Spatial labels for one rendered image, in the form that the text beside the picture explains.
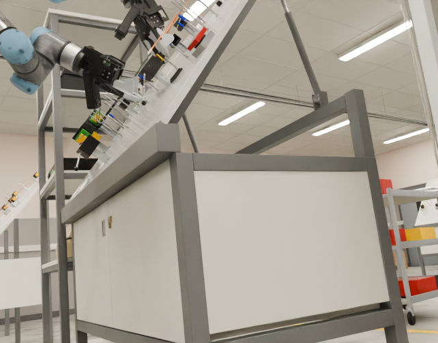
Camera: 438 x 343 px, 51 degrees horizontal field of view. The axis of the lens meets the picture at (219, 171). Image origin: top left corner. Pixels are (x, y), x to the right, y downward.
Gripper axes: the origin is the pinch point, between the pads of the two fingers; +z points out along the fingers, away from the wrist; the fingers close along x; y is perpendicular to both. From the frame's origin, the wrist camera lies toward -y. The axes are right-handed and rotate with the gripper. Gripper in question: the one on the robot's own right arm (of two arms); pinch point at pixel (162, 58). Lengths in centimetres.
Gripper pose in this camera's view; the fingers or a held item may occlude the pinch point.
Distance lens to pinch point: 144.0
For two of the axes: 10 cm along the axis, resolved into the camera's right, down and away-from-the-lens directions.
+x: -4.3, 2.0, 8.8
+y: 7.4, -4.9, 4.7
